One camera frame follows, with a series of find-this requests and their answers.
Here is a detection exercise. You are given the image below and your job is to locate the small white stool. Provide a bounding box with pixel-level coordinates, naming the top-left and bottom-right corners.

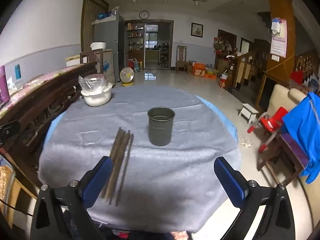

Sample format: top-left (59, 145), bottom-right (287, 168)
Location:
top-left (239, 103), bottom-right (259, 124)

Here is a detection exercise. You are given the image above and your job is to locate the grey tablecloth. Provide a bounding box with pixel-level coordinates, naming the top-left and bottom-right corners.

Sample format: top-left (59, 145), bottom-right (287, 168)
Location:
top-left (37, 85), bottom-right (242, 233)

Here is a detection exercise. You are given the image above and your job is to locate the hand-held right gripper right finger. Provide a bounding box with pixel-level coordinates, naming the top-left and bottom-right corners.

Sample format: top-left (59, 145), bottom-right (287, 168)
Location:
top-left (214, 156), bottom-right (297, 240)

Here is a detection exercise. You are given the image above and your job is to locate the grey metal cup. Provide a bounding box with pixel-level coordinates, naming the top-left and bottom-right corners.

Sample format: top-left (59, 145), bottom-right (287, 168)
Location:
top-left (147, 107), bottom-right (176, 147)

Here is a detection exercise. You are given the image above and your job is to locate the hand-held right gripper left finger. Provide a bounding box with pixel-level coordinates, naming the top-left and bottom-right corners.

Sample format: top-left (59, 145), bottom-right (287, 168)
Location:
top-left (30, 156), bottom-right (114, 240)

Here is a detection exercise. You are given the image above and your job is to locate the pink checked cushion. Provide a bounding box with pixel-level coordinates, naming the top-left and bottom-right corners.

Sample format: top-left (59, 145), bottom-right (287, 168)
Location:
top-left (0, 66), bottom-right (83, 105)

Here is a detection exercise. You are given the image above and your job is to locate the wooden shelf cabinet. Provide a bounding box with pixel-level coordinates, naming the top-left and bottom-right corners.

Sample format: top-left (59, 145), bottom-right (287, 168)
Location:
top-left (127, 22), bottom-right (145, 70)

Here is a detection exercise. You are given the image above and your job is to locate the wooden stair railing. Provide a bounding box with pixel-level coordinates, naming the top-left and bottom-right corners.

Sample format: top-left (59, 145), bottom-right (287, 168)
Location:
top-left (231, 47), bottom-right (265, 90)

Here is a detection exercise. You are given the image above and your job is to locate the small white cabinet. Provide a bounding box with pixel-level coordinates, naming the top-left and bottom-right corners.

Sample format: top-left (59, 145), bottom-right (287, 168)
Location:
top-left (65, 56), bottom-right (82, 67)

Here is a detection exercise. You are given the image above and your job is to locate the framed picture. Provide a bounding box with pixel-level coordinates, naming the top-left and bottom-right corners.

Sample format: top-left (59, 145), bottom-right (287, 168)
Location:
top-left (191, 22), bottom-right (204, 38)

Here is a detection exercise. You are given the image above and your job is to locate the white bowl with plastic wrap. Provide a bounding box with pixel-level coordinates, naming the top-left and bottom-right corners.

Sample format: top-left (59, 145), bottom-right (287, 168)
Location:
top-left (78, 74), bottom-right (113, 107)

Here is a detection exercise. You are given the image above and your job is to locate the blue jacket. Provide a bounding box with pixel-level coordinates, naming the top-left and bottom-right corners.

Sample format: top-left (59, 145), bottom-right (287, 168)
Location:
top-left (282, 92), bottom-right (320, 184)

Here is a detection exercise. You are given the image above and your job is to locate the brown curtain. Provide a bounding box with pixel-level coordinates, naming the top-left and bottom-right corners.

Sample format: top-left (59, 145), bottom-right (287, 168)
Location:
top-left (80, 0), bottom-right (109, 53)

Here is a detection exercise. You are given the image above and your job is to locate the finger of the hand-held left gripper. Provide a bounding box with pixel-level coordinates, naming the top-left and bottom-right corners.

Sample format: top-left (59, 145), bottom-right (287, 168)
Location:
top-left (0, 120), bottom-right (21, 144)

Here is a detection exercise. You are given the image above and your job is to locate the carved wooden bench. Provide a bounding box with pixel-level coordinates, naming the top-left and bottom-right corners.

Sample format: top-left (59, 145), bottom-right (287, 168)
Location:
top-left (0, 61), bottom-right (98, 188)

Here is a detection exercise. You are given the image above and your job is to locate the red plastic chair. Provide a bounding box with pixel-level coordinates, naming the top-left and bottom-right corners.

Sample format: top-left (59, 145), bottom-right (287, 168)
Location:
top-left (247, 107), bottom-right (289, 153)

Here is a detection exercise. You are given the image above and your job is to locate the metal kitchen cart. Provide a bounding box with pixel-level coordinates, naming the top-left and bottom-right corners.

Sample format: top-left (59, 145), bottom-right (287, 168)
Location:
top-left (159, 47), bottom-right (168, 68)

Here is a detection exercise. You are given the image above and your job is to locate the grey refrigerator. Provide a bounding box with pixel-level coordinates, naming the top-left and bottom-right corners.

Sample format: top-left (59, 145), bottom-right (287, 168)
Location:
top-left (94, 15), bottom-right (129, 80)

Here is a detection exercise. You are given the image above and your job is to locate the wooden chair with purple seat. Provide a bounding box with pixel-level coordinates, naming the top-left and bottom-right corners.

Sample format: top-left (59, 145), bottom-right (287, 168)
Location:
top-left (257, 132), bottom-right (312, 180)

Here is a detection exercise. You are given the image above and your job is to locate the round fan with yellow base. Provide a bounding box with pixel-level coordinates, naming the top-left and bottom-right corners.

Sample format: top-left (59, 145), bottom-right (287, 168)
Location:
top-left (119, 67), bottom-right (135, 87)

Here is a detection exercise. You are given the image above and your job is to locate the cream armchair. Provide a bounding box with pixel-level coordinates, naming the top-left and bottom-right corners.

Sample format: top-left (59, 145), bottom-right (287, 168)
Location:
top-left (265, 84), bottom-right (320, 240)

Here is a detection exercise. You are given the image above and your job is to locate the crumpled white tissue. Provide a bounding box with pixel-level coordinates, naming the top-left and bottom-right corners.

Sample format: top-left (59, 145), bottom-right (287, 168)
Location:
top-left (239, 136), bottom-right (253, 147)

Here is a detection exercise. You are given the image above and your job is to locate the wooden pillar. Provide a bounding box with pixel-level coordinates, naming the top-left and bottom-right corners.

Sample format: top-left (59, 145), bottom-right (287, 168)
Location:
top-left (255, 0), bottom-right (297, 110)

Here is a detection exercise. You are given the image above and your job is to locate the blue table cover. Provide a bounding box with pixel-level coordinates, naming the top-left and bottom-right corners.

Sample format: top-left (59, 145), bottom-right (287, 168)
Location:
top-left (44, 95), bottom-right (238, 150)

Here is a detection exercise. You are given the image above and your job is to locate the orange cardboard box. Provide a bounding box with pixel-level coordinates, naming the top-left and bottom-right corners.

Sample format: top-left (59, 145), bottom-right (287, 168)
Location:
top-left (192, 63), bottom-right (207, 77)

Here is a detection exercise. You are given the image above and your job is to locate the pink wall calendar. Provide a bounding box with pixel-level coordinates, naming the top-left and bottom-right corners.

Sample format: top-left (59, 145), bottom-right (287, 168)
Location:
top-left (270, 17), bottom-right (287, 58)

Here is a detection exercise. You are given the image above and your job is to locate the white plastic bag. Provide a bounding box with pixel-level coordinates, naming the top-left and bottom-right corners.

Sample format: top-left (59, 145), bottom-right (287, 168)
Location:
top-left (271, 17), bottom-right (282, 34)

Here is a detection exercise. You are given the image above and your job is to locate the white freezer with blue print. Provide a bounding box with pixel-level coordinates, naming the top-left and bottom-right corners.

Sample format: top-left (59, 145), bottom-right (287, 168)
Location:
top-left (96, 49), bottom-right (116, 84)

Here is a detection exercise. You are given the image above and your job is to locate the purple bottle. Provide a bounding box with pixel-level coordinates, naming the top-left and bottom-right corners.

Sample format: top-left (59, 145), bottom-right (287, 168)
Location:
top-left (0, 65), bottom-right (10, 103)

